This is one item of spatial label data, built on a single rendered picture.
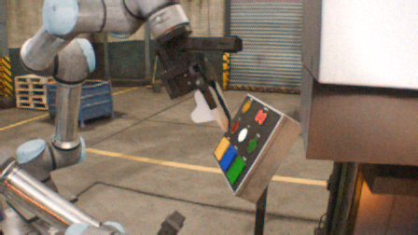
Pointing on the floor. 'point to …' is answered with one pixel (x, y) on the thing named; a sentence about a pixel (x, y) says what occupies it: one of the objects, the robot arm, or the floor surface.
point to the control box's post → (260, 213)
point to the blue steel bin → (97, 90)
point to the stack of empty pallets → (35, 96)
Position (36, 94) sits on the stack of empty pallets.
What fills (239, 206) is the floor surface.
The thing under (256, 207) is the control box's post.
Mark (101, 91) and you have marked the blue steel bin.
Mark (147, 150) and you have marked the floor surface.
